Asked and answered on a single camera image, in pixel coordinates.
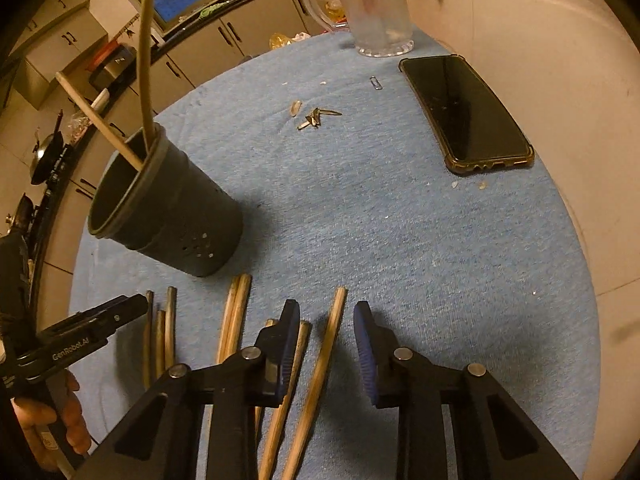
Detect dark round utensil holder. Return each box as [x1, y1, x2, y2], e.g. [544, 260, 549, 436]
[87, 121, 244, 278]

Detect person's left hand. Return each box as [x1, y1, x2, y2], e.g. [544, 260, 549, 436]
[12, 369, 94, 472]

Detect blue towel table cover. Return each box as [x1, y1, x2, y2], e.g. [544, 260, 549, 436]
[67, 25, 601, 480]

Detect stainless steel countertop appliance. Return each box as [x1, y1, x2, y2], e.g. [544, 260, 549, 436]
[90, 45, 137, 90]

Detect beige upper kitchen cabinet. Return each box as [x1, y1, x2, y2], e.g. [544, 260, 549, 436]
[0, 0, 108, 111]

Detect clear glass mug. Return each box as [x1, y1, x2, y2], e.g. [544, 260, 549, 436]
[300, 0, 416, 58]

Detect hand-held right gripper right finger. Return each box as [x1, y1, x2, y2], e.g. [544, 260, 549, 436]
[352, 301, 583, 480]

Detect steel wok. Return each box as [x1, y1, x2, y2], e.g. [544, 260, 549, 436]
[29, 130, 67, 186]

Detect clear plastic snack bag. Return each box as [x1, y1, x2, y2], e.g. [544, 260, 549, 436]
[319, 0, 349, 23]

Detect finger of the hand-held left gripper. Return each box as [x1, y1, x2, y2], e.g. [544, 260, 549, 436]
[94, 295, 150, 344]

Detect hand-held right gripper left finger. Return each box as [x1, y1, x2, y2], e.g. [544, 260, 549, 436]
[87, 299, 302, 480]

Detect yellow food bag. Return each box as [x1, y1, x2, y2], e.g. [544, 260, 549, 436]
[270, 31, 313, 52]

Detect black smartphone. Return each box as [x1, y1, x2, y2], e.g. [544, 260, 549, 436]
[398, 54, 535, 176]

